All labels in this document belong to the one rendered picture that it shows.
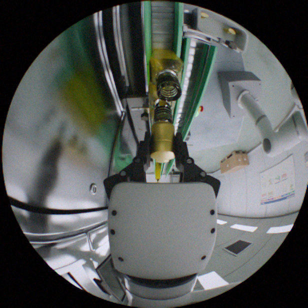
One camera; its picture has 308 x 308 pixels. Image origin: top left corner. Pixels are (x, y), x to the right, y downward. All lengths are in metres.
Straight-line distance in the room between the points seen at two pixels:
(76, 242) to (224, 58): 0.74
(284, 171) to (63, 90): 3.82
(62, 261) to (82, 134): 0.21
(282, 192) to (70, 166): 3.89
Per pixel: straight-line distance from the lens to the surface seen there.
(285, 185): 3.74
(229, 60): 0.60
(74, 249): 0.19
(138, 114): 0.53
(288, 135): 0.38
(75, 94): 0.17
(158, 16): 0.38
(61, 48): 0.17
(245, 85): 0.56
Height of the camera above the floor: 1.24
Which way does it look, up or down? 22 degrees down
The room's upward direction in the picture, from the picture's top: 178 degrees counter-clockwise
